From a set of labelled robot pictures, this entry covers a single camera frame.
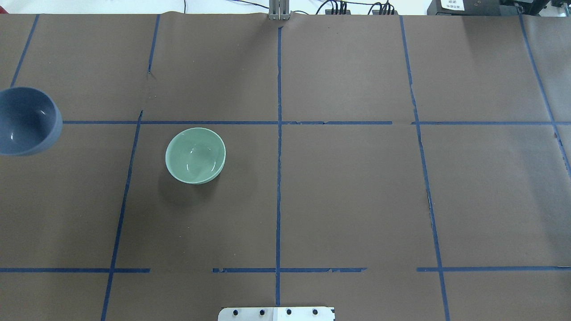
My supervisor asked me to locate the white pedestal column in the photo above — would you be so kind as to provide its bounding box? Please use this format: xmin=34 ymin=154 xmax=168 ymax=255
xmin=217 ymin=306 xmax=336 ymax=321

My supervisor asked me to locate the green bowl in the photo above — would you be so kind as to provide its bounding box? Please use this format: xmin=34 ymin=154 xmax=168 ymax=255
xmin=165 ymin=128 xmax=227 ymax=185

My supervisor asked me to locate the blue bowl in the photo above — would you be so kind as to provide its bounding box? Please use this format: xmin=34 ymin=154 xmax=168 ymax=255
xmin=0 ymin=87 xmax=63 ymax=156

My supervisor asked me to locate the black computer box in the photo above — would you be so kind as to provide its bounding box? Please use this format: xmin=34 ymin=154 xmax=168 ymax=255
xmin=426 ymin=0 xmax=519 ymax=16

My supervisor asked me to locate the aluminium frame post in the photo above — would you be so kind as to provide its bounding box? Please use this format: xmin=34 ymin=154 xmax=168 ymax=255
xmin=269 ymin=0 xmax=291 ymax=21

